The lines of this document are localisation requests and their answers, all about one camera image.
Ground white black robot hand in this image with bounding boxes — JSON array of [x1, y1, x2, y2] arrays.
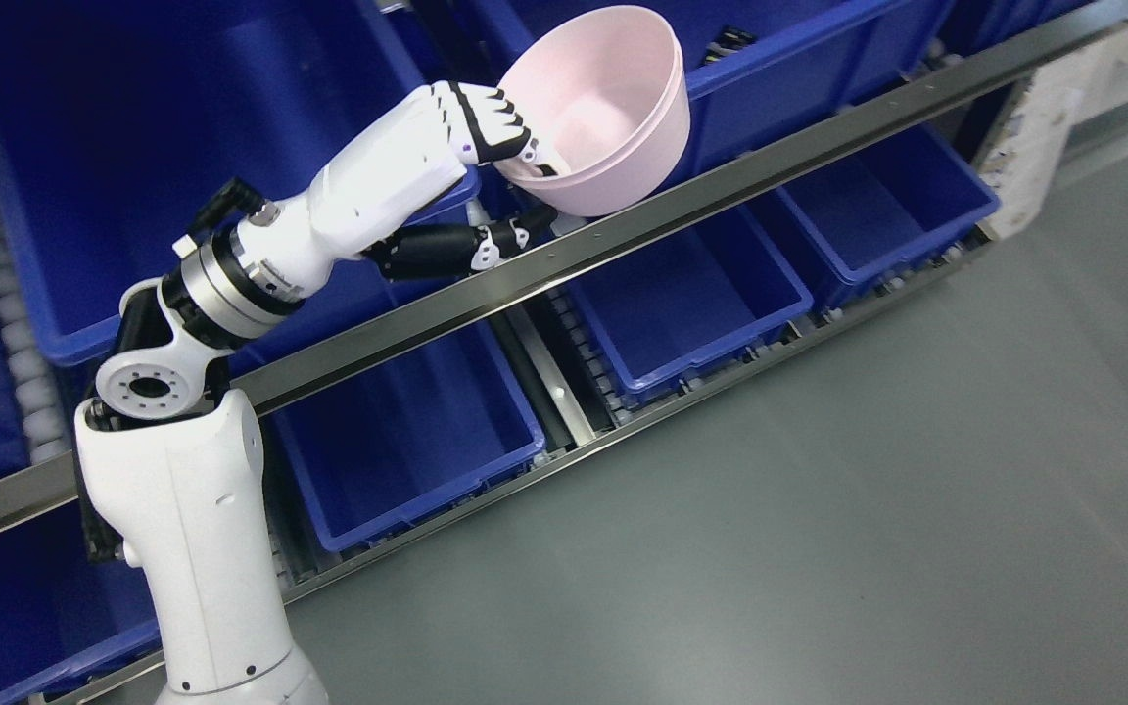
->
[[300, 81, 569, 287]]

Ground pink bowl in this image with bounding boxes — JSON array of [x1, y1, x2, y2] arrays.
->
[[497, 5, 691, 217]]

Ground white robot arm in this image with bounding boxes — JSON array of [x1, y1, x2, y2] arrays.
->
[[74, 180, 333, 704]]

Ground blue bin lower middle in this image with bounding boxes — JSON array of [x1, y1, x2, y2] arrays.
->
[[567, 206, 812, 407]]

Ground blue bin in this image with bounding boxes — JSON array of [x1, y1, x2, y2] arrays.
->
[[567, 206, 812, 407], [746, 125, 1001, 312], [457, 1, 953, 186], [0, 1, 425, 367], [0, 504, 160, 704], [270, 324, 546, 552]]

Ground blue bin upper middle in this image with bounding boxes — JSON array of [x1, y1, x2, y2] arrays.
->
[[457, 1, 953, 186]]

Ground blue bin upper left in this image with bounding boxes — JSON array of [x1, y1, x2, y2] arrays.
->
[[0, 1, 425, 367]]

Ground blue bin lower right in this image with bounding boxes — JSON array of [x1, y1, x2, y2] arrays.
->
[[746, 125, 1001, 312]]

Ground blue bin far lower left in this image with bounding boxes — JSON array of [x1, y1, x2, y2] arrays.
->
[[0, 504, 160, 704]]

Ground steel shelf rail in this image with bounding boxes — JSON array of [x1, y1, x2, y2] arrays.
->
[[0, 0, 1128, 561]]

